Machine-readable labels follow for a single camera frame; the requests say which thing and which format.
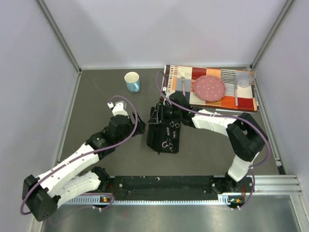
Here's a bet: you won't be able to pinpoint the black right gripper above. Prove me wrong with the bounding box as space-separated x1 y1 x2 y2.
148 102 182 124

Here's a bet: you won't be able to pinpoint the black zip tool case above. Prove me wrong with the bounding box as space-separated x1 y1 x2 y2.
146 106 181 155

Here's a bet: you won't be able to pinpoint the silver straight scissors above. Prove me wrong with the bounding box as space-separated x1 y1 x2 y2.
169 121 181 138

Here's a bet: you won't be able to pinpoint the silver thinning scissors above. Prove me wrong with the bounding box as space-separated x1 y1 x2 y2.
162 138 173 151

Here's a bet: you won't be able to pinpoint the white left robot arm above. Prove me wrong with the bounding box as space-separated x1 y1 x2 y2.
20 101 145 221

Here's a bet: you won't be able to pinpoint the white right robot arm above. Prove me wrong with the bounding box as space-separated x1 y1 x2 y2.
147 92 271 191

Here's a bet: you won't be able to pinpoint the blue ceramic mug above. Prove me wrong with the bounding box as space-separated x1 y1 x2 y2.
124 72 140 93

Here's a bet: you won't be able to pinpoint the colourful patterned placemat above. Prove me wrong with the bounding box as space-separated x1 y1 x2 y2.
164 65 259 112

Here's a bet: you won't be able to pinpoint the pink polka dot plate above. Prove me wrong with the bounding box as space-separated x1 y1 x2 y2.
194 75 226 102

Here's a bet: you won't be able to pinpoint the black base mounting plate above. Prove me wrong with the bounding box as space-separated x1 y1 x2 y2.
98 175 253 200

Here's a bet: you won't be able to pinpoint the clear plastic cup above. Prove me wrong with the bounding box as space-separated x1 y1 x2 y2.
236 68 255 88

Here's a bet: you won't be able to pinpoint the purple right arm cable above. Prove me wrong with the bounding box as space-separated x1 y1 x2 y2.
155 70 270 211

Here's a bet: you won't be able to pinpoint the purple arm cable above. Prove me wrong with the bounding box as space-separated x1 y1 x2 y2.
155 70 270 211
20 95 139 215

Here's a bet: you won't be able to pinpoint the pink handled fork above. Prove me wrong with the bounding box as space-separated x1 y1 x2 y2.
180 72 186 96

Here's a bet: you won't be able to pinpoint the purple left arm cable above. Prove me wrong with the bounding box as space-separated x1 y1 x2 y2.
20 95 139 215

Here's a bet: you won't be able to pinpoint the grey slotted cable duct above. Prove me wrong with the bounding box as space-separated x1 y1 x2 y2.
65 195 232 206

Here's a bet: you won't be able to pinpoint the pink handled knife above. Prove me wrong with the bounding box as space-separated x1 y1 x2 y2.
234 76 239 106

